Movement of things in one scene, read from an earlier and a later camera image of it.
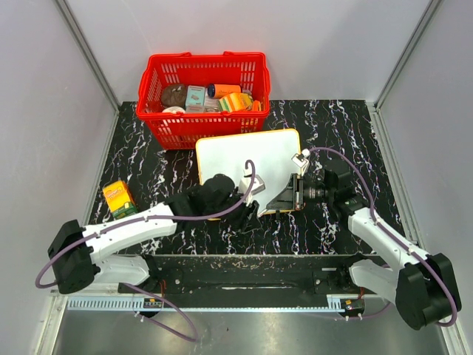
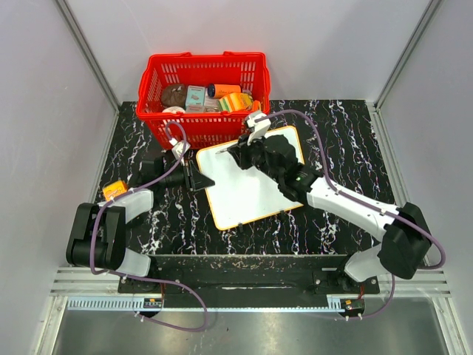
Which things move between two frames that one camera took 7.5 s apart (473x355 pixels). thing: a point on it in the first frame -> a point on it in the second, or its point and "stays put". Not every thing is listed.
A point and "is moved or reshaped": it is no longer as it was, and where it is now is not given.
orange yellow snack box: (236, 102) stays put
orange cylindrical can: (219, 90) stays put
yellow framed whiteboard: (272, 152) is moved or reshaped
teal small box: (195, 95) stays put
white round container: (174, 109) stays put
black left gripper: (247, 220) -> (195, 180)
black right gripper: (290, 192) -> (241, 151)
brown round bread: (174, 95) stays put
